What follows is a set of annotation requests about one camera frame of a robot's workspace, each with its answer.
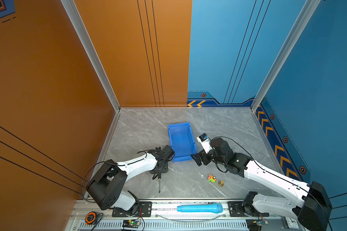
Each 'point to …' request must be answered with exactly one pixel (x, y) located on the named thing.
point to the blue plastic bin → (182, 141)
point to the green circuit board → (133, 224)
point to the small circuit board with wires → (260, 221)
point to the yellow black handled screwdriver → (159, 178)
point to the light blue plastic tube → (216, 208)
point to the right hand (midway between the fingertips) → (196, 151)
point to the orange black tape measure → (90, 217)
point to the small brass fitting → (221, 183)
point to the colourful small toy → (211, 178)
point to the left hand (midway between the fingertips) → (162, 168)
